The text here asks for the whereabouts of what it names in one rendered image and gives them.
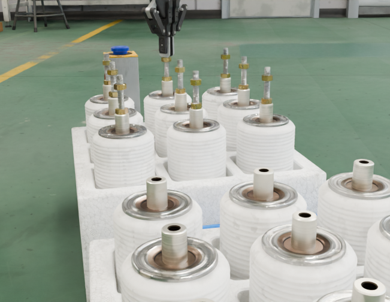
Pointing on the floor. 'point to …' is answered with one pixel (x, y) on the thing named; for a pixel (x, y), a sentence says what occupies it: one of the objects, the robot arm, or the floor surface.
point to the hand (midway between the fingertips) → (166, 46)
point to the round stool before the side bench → (39, 15)
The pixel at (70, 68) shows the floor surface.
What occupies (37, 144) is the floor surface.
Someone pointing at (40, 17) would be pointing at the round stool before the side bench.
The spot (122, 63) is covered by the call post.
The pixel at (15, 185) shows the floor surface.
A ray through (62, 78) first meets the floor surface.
